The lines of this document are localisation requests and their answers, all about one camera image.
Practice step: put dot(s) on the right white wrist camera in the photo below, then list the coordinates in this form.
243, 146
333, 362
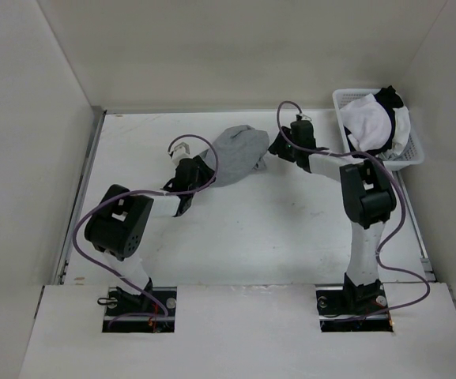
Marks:
303, 117

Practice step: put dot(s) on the black tank top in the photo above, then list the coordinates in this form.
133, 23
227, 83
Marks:
387, 98

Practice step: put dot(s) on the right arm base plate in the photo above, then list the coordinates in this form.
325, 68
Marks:
336, 314

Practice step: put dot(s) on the white plastic basket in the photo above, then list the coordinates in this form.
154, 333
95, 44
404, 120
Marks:
413, 153

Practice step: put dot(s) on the metal table edge rail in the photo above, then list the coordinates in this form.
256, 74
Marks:
63, 255

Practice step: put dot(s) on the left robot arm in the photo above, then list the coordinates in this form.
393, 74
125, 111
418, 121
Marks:
116, 226

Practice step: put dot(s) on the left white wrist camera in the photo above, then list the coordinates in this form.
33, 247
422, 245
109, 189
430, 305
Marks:
179, 152

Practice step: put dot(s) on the white tank top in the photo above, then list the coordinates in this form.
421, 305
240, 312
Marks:
368, 124

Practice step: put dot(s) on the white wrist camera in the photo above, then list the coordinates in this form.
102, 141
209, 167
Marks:
303, 117
179, 152

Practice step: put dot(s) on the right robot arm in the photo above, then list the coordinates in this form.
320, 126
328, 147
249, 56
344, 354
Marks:
368, 200

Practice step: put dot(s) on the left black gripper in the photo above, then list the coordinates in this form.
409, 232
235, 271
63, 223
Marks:
206, 174

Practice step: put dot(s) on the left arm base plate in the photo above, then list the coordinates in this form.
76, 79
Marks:
168, 306

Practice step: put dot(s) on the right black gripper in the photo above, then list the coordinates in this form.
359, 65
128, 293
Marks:
276, 148

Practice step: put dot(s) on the grey tank top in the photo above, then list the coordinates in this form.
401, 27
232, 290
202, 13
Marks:
238, 152

